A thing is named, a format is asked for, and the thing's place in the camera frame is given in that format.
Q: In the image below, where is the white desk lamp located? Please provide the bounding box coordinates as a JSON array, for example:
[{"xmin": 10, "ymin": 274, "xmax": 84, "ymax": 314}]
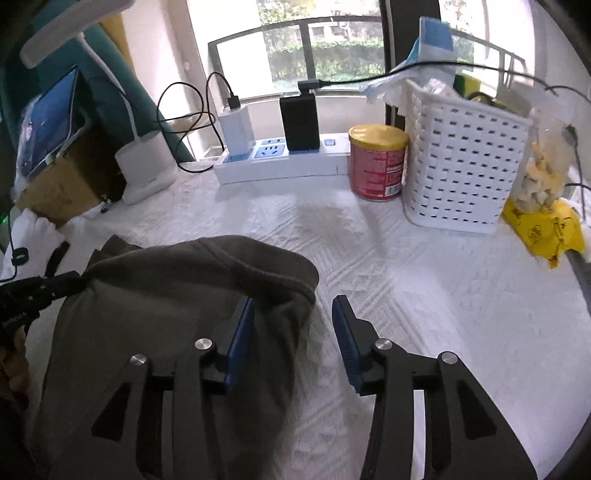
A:
[{"xmin": 19, "ymin": 0, "xmax": 178, "ymax": 206}]

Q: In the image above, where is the cardboard box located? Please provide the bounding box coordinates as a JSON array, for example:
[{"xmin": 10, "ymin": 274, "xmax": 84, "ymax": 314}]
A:
[{"xmin": 14, "ymin": 124, "xmax": 127, "ymax": 229}]

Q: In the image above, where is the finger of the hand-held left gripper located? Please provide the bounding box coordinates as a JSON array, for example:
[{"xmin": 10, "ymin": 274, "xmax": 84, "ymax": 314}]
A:
[{"xmin": 44, "ymin": 271, "xmax": 85, "ymax": 301}]

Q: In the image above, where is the tablet with stand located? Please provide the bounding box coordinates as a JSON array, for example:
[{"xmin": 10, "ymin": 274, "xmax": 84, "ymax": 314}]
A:
[{"xmin": 16, "ymin": 65, "xmax": 93, "ymax": 178}]

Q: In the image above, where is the balcony railing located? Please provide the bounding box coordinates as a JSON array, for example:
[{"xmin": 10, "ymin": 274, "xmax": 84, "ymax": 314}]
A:
[{"xmin": 208, "ymin": 16, "xmax": 527, "ymax": 107}]

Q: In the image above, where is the white quilted table cover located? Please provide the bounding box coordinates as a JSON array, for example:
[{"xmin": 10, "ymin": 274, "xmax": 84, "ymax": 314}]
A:
[{"xmin": 0, "ymin": 173, "xmax": 591, "ymax": 480}]

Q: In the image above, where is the white power adapter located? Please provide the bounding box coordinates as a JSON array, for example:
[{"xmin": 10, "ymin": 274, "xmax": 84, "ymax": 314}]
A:
[{"xmin": 217, "ymin": 105, "xmax": 256, "ymax": 162}]

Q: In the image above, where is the red tin can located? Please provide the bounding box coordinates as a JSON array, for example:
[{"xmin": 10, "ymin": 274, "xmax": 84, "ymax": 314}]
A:
[{"xmin": 348, "ymin": 124, "xmax": 411, "ymax": 201}]

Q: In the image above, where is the clear snack jar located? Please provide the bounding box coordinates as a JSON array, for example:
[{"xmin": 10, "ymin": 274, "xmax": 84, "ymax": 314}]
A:
[{"xmin": 505, "ymin": 90, "xmax": 583, "ymax": 217}]

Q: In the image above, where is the white plastic basket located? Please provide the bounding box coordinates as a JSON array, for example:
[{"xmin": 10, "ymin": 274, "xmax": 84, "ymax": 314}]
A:
[{"xmin": 403, "ymin": 78, "xmax": 534, "ymax": 235}]

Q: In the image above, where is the teal curtain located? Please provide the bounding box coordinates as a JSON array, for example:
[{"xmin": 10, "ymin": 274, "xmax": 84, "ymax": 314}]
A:
[{"xmin": 0, "ymin": 0, "xmax": 195, "ymax": 162}]

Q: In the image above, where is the black power adapter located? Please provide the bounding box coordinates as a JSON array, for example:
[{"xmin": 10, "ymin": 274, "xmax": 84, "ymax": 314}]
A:
[{"xmin": 279, "ymin": 92, "xmax": 321, "ymax": 152}]

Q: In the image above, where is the yellow curtain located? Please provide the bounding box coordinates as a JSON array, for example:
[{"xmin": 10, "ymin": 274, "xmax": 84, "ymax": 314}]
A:
[{"xmin": 97, "ymin": 11, "xmax": 132, "ymax": 61}]

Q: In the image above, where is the olive green shirt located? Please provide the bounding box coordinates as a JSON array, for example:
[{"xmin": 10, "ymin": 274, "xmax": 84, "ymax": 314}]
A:
[{"xmin": 25, "ymin": 234, "xmax": 321, "ymax": 480}]

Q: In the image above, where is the white cloth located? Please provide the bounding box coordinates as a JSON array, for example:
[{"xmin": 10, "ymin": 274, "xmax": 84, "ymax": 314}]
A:
[{"xmin": 0, "ymin": 203, "xmax": 107, "ymax": 284}]

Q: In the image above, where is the blue cap bottle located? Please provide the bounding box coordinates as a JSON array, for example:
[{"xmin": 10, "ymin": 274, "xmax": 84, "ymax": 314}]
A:
[{"xmin": 406, "ymin": 16, "xmax": 458, "ymax": 84}]

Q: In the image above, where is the black window frame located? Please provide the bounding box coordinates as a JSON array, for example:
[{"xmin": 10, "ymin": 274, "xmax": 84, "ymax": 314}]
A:
[{"xmin": 379, "ymin": 0, "xmax": 444, "ymax": 134}]

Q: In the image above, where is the black strap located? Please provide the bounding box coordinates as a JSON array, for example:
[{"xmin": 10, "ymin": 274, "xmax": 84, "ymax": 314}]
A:
[{"xmin": 44, "ymin": 241, "xmax": 71, "ymax": 278}]

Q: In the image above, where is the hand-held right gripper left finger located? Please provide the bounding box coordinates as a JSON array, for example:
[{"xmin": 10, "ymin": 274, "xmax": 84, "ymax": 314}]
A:
[{"xmin": 48, "ymin": 295, "xmax": 256, "ymax": 480}]

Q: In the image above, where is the white power strip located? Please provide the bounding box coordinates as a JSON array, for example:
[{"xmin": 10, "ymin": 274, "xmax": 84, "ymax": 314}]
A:
[{"xmin": 213, "ymin": 133, "xmax": 352, "ymax": 185}]

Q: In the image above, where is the yellow duck snack bag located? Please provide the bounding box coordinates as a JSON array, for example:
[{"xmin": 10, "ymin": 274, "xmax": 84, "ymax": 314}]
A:
[{"xmin": 501, "ymin": 196, "xmax": 587, "ymax": 271}]

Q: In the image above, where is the person's left hand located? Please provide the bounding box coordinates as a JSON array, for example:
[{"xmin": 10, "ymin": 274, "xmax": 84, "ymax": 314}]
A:
[{"xmin": 0, "ymin": 330, "xmax": 29, "ymax": 398}]

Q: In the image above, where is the black looped cable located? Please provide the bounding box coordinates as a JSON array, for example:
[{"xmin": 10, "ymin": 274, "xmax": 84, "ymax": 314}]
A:
[{"xmin": 157, "ymin": 71, "xmax": 241, "ymax": 174}]

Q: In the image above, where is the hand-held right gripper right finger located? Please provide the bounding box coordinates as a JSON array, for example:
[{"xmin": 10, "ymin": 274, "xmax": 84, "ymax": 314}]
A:
[{"xmin": 331, "ymin": 294, "xmax": 539, "ymax": 480}]

